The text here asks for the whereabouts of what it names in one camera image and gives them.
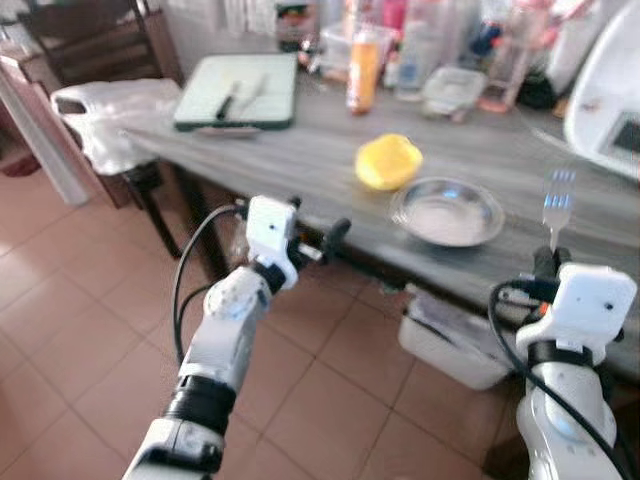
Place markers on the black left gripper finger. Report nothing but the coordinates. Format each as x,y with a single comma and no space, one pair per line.
294,203
337,236

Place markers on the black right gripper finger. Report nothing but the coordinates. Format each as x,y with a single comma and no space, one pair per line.
541,263
562,263

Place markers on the silver metal fork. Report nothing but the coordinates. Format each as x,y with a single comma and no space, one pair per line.
557,208

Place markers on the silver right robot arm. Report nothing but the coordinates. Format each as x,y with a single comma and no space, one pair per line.
565,410

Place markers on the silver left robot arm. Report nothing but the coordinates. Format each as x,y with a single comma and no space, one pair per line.
225,335

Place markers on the white plastic bin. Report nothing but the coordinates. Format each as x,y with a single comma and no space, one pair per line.
450,345

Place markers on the grey kitchen utensil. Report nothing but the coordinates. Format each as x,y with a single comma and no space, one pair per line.
255,93

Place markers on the white green-edged cutting board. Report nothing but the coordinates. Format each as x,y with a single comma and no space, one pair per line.
205,90

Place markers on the orange juice bottle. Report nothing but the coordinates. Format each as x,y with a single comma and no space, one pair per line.
362,72

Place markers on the white kitchen food processor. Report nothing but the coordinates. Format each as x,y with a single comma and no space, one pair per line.
605,110

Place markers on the black pouch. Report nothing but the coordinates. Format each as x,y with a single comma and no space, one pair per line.
538,93

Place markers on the clear lidded food container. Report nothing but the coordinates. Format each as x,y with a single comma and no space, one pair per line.
452,92

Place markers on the tall clear glass jar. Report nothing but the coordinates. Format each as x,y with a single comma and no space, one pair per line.
418,55

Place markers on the white plastic bag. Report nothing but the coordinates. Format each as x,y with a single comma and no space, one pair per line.
115,120

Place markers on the dark wooden chair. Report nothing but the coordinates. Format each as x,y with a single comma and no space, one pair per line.
95,45

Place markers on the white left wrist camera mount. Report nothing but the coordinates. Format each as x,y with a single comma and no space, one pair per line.
270,228

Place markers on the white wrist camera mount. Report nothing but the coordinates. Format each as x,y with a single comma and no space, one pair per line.
590,300
270,228

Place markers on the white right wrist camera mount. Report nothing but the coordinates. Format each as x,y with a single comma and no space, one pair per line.
590,300

